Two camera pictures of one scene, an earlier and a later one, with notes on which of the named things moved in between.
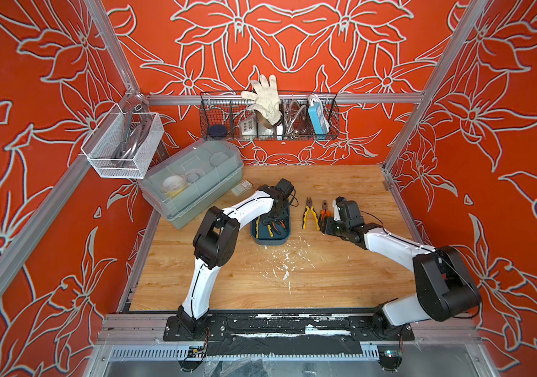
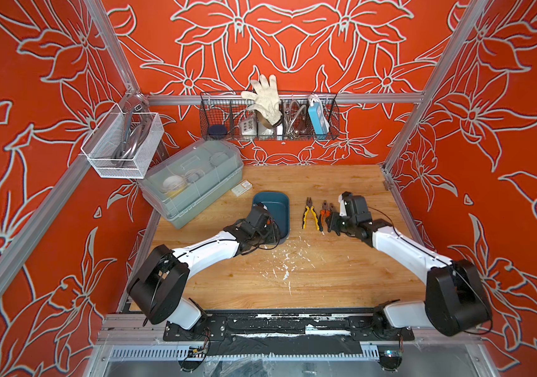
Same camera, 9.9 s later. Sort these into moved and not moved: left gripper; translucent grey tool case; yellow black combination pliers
Moved: left gripper
Not moved: translucent grey tool case; yellow black combination pliers
